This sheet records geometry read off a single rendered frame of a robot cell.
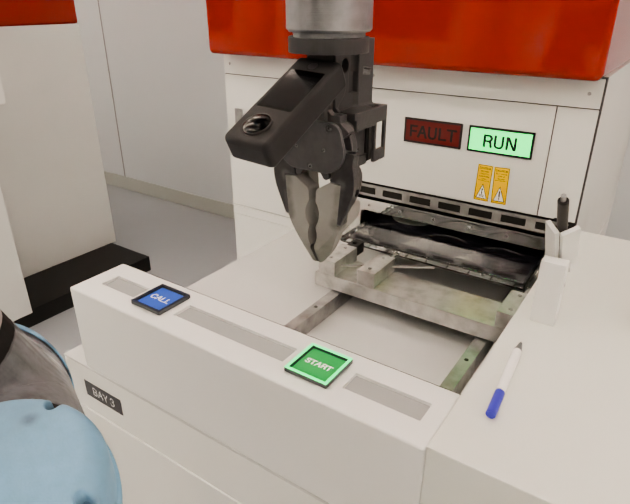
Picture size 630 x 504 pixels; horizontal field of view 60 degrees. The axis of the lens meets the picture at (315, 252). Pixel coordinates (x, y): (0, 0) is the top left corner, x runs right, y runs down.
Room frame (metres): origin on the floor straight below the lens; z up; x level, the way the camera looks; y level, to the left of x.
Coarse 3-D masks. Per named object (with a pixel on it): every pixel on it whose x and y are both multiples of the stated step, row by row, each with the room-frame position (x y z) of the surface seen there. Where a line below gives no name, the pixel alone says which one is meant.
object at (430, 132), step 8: (408, 120) 1.07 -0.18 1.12; (416, 120) 1.06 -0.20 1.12; (408, 128) 1.07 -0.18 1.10; (416, 128) 1.06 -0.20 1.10; (424, 128) 1.05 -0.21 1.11; (432, 128) 1.04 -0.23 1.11; (440, 128) 1.03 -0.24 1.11; (448, 128) 1.03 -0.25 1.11; (456, 128) 1.02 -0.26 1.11; (408, 136) 1.07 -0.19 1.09; (416, 136) 1.06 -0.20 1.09; (424, 136) 1.05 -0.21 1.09; (432, 136) 1.04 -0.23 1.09; (440, 136) 1.03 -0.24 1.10; (448, 136) 1.02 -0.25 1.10; (456, 136) 1.02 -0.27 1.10; (440, 144) 1.03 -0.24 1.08; (448, 144) 1.02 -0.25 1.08; (456, 144) 1.01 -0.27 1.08
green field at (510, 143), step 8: (472, 128) 1.00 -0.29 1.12; (480, 128) 0.99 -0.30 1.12; (472, 136) 1.00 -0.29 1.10; (480, 136) 0.99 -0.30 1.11; (488, 136) 0.98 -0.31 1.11; (496, 136) 0.97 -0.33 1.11; (504, 136) 0.97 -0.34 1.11; (512, 136) 0.96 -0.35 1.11; (520, 136) 0.95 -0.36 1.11; (528, 136) 0.94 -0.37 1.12; (472, 144) 1.00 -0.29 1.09; (480, 144) 0.99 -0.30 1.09; (488, 144) 0.98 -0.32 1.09; (496, 144) 0.97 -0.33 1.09; (504, 144) 0.96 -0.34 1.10; (512, 144) 0.96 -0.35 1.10; (520, 144) 0.95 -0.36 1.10; (528, 144) 0.94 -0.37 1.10; (496, 152) 0.97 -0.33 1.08; (504, 152) 0.96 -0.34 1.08; (512, 152) 0.96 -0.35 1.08; (520, 152) 0.95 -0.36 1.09; (528, 152) 0.94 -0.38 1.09
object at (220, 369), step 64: (128, 320) 0.61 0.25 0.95; (192, 320) 0.60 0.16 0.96; (256, 320) 0.60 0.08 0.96; (128, 384) 0.63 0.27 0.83; (192, 384) 0.55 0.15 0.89; (256, 384) 0.49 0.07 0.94; (384, 384) 0.47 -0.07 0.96; (256, 448) 0.49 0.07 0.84; (320, 448) 0.44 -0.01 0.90; (384, 448) 0.40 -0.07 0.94
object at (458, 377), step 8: (512, 288) 0.88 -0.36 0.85; (472, 344) 0.70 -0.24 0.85; (480, 344) 0.70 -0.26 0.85; (488, 344) 0.72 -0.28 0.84; (464, 352) 0.68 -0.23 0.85; (472, 352) 0.68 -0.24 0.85; (480, 352) 0.68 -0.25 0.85; (464, 360) 0.66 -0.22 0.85; (472, 360) 0.66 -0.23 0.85; (480, 360) 0.69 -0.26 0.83; (456, 368) 0.64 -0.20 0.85; (464, 368) 0.64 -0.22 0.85; (472, 368) 0.66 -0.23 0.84; (448, 376) 0.62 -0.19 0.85; (456, 376) 0.62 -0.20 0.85; (464, 376) 0.63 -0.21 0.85; (448, 384) 0.60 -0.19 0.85; (456, 384) 0.60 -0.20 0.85; (464, 384) 0.63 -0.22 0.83; (456, 392) 0.60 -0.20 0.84
